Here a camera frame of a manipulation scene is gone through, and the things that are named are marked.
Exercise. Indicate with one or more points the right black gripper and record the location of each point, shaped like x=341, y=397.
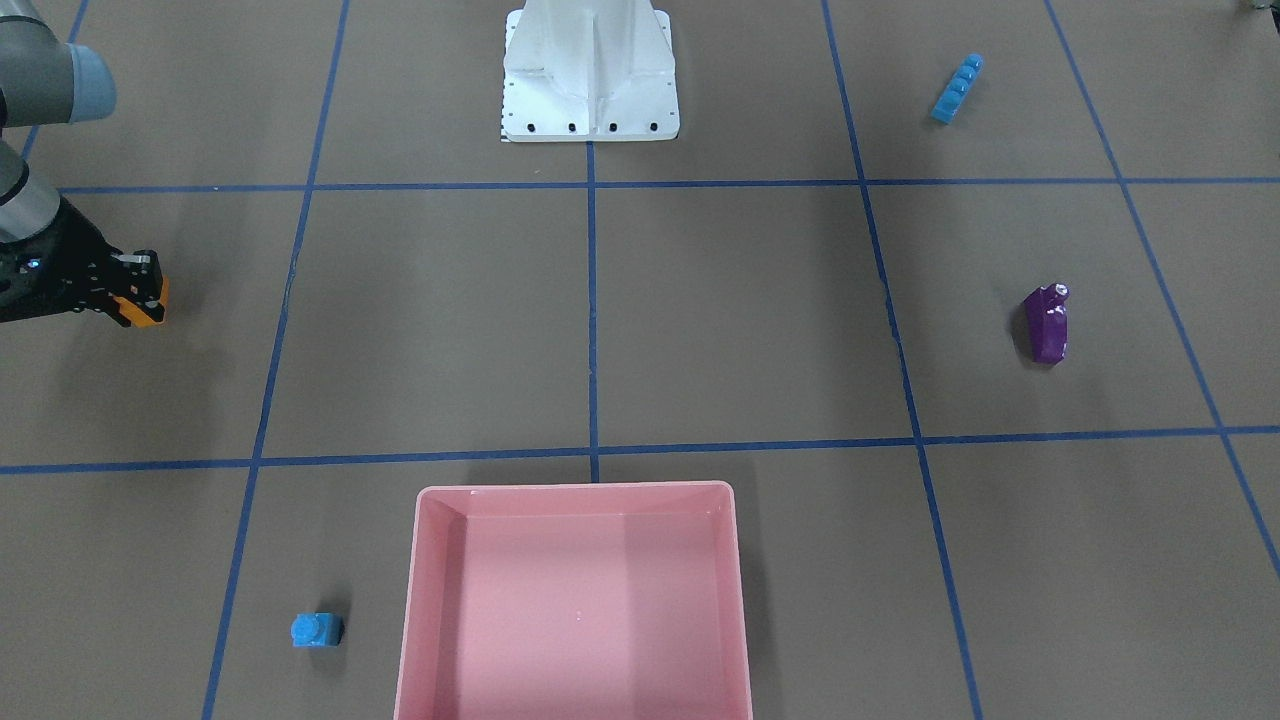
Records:
x=62, y=250

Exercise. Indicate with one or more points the purple block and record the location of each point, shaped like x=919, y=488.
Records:
x=1047, y=323

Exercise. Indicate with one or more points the pink plastic box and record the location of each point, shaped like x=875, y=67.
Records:
x=575, y=601

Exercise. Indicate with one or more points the orange block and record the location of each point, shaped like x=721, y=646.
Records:
x=160, y=292

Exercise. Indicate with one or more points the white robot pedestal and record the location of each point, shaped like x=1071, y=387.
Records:
x=589, y=71

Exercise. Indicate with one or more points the long blue block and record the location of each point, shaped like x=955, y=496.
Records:
x=953, y=96

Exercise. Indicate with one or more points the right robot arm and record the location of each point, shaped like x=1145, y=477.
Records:
x=45, y=81

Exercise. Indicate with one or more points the small blue block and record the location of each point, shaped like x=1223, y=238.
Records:
x=310, y=630

